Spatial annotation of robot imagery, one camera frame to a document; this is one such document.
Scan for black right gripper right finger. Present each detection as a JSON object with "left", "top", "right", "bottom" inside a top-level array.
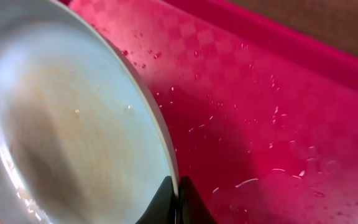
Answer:
[{"left": 177, "top": 177, "right": 216, "bottom": 224}]

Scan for white plate back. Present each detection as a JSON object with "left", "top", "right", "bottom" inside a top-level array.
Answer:
[{"left": 0, "top": 1, "right": 178, "bottom": 223}]

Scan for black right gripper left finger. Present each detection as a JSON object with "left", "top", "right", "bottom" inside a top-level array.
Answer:
[{"left": 136, "top": 176, "right": 176, "bottom": 224}]

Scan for red plastic tray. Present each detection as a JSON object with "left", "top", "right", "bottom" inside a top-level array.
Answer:
[{"left": 58, "top": 1, "right": 358, "bottom": 223}]

